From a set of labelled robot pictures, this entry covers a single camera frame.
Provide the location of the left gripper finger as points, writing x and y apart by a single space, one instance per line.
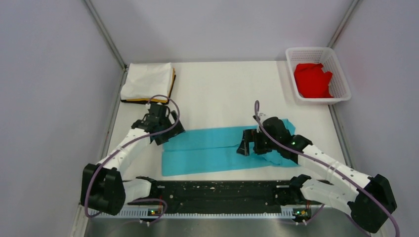
161 139
178 127

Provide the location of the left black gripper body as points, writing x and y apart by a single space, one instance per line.
166 125

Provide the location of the red t shirt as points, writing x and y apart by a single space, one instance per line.
312 81

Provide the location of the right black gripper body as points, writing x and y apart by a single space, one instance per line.
263 143

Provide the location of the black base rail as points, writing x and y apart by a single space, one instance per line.
224 197

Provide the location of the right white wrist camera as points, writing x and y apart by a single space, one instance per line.
261 117

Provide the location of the folded white t shirt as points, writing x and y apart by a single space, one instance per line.
146 80

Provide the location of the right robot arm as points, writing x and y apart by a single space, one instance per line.
368 201

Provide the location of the teal t shirt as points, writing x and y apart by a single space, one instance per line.
213 150

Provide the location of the white plastic basket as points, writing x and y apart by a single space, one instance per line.
338 86

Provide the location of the white slotted cable duct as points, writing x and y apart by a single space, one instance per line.
155 212

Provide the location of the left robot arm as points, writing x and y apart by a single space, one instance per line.
103 187

